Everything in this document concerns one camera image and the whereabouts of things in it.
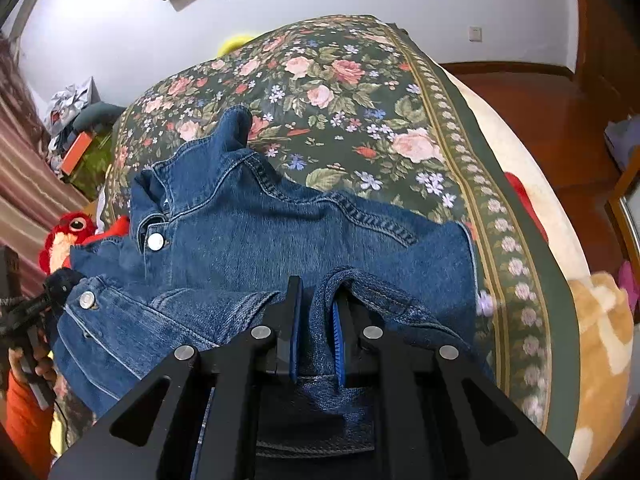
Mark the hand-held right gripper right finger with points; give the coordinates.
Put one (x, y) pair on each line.
(339, 330)

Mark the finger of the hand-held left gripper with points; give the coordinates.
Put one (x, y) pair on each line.
(62, 287)

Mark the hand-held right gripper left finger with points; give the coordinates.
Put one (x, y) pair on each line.
(295, 310)

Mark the blue denim jacket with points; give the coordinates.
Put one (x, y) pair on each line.
(260, 240)

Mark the person's left hand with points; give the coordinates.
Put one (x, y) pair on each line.
(46, 367)

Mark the red plush toy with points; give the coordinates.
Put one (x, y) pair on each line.
(65, 240)

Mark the striped brown curtain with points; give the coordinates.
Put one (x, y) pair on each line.
(25, 170)

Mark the green storage box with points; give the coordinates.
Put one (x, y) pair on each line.
(95, 165)

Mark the orange box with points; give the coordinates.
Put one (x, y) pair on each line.
(76, 154)

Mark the dark grey cushion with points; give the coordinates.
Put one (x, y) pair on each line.
(100, 114)

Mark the grey patterned bag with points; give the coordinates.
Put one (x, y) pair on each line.
(70, 102)

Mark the red cloth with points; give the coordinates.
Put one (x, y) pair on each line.
(525, 200)

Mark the cream plush bed cover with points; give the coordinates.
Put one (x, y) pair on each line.
(595, 320)

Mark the yellow plush toy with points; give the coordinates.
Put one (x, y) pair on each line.
(235, 42)

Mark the pink cloth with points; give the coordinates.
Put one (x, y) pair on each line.
(629, 285)

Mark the wooden framed mirror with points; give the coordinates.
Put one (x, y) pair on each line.
(625, 205)

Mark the brown wooden door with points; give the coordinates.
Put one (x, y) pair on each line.
(607, 35)

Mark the white wall socket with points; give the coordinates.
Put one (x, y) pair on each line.
(475, 33)

